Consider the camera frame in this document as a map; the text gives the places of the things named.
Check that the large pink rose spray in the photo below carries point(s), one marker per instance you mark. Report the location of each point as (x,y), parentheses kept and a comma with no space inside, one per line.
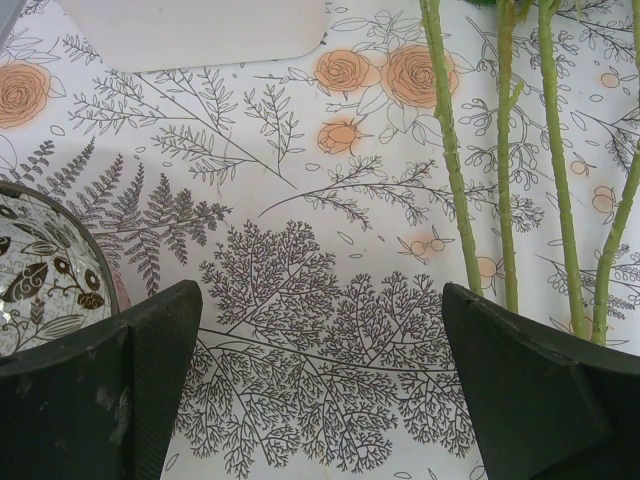
(448,130)

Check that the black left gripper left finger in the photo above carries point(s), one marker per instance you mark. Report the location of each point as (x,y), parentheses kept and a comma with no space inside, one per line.
(75,400)

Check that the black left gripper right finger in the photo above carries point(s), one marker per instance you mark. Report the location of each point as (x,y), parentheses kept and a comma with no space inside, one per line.
(540,400)

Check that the white tissue box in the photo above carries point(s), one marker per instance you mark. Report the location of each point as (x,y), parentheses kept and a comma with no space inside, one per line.
(200,35)

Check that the patterned glass bowl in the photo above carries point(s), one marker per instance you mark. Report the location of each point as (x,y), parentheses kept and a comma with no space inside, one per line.
(40,280)

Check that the floral printed tablecloth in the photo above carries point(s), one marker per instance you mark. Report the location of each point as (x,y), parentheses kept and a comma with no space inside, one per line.
(300,200)

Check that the mint green flower stem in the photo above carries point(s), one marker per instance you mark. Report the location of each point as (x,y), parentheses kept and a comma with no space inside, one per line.
(602,280)

